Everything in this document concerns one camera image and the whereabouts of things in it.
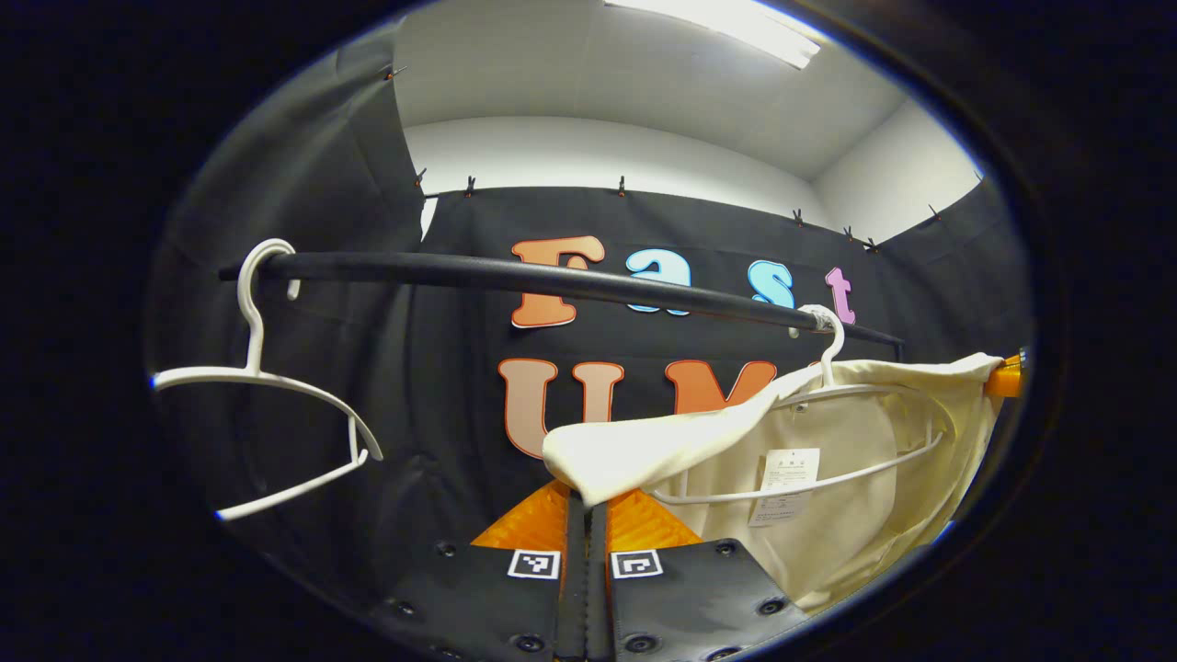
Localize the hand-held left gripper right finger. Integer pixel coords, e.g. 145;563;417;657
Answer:
588;489;810;662

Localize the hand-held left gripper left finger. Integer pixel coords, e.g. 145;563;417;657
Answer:
382;478;589;662

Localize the cream jacket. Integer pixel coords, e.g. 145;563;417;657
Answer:
543;352;1008;615

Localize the white plastic jacket hanger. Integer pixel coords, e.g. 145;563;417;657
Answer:
648;303;957;507

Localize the black clothes rack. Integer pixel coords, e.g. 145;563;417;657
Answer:
218;251;907;361

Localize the white empty plastic hanger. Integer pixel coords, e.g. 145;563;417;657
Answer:
152;238;384;522

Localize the black backdrop cloth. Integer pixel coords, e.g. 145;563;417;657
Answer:
145;23;1035;626

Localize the row of black backdrop clips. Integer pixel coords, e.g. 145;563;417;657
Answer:
386;64;943;253

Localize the ceiling light panel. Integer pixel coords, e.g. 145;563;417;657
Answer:
602;0;822;71

